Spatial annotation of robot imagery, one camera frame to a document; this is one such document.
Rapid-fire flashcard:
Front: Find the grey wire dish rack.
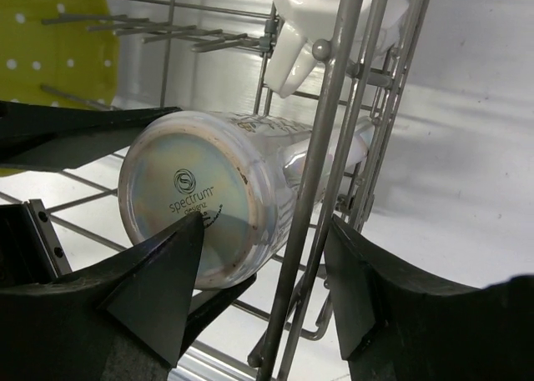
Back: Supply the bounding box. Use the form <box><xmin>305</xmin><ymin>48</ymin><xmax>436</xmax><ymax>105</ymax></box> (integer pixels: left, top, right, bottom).
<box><xmin>1</xmin><ymin>0</ymin><xmax>428</xmax><ymax>380</ymax></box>

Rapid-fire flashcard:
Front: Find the cream white mug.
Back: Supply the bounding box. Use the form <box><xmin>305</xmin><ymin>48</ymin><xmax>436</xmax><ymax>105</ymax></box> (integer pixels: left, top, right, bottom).
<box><xmin>264</xmin><ymin>0</ymin><xmax>410</xmax><ymax>98</ymax></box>

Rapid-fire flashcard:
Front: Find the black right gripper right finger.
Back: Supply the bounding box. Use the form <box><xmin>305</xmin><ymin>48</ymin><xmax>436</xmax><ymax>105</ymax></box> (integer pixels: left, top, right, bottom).
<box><xmin>325</xmin><ymin>217</ymin><xmax>533</xmax><ymax>380</ymax></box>

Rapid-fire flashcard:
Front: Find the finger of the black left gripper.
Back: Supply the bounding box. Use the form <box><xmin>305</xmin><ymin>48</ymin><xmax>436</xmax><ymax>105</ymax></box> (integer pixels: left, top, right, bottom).
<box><xmin>183</xmin><ymin>274</ymin><xmax>257</xmax><ymax>348</ymax></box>
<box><xmin>1</xmin><ymin>101</ymin><xmax>181</xmax><ymax>171</ymax></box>

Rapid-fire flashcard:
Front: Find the green polka-dot plate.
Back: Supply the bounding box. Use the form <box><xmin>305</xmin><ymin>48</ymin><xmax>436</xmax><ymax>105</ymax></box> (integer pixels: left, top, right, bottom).
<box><xmin>0</xmin><ymin>0</ymin><xmax>122</xmax><ymax>178</ymax></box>

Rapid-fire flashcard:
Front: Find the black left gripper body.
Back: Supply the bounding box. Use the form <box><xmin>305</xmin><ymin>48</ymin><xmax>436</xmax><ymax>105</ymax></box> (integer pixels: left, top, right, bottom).
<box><xmin>1</xmin><ymin>199</ymin><xmax>70</xmax><ymax>288</ymax></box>

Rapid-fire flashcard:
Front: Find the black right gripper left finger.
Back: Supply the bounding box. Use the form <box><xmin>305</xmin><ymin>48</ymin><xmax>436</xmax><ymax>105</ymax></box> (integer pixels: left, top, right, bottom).
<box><xmin>1</xmin><ymin>216</ymin><xmax>204</xmax><ymax>380</ymax></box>

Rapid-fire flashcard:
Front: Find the floral mug orange inside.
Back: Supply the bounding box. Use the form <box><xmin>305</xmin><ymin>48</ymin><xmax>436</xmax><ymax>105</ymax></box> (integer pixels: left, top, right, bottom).
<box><xmin>117</xmin><ymin>109</ymin><xmax>375</xmax><ymax>291</ymax></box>

